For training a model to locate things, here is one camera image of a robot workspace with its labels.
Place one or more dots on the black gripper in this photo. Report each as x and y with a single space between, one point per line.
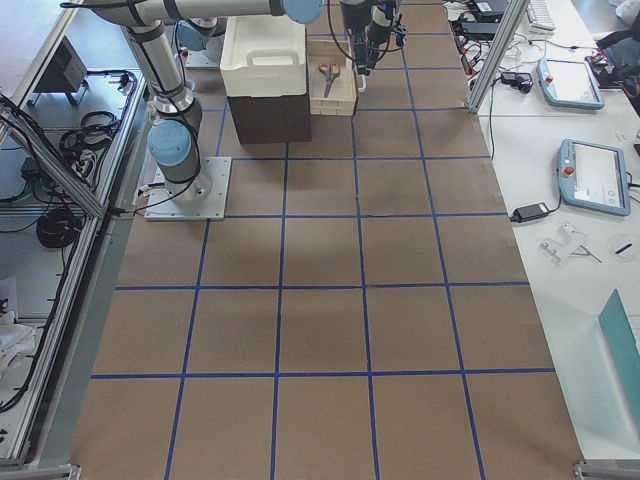
354 16

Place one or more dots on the white drawer handle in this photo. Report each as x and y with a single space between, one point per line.
361 81

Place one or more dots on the orange handled scissors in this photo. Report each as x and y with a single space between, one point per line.
331 71

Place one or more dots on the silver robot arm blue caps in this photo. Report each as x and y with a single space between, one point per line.
143 22

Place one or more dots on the dark brown wooden cabinet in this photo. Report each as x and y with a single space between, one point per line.
266 120

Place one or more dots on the blue teach pendant far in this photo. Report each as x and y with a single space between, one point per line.
569 84

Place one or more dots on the blue teach pendant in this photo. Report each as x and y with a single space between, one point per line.
569 84
593 176

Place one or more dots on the black power adapter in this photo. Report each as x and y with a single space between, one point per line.
530 212

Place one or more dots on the blue teach pendant near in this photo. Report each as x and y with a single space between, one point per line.
593 176

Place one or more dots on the black electronics box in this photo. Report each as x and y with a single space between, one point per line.
65 73

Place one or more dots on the teal folder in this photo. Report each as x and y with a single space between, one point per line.
623 348

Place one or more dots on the white crumpled cloth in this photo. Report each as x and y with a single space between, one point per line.
17 340

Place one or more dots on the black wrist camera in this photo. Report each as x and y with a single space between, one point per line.
398 31

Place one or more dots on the aluminium frame post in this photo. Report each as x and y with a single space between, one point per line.
503 37

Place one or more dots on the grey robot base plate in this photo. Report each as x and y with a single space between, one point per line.
205 199

